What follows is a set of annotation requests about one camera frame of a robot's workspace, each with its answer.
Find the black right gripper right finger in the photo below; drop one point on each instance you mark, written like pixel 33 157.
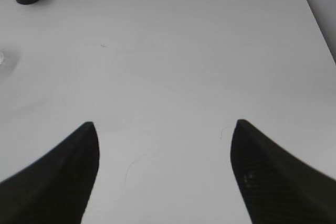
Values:
pixel 277 187

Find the transparent plastic cup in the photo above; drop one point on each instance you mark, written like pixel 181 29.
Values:
pixel 1 57

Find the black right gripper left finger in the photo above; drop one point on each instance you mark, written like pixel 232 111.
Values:
pixel 57 187

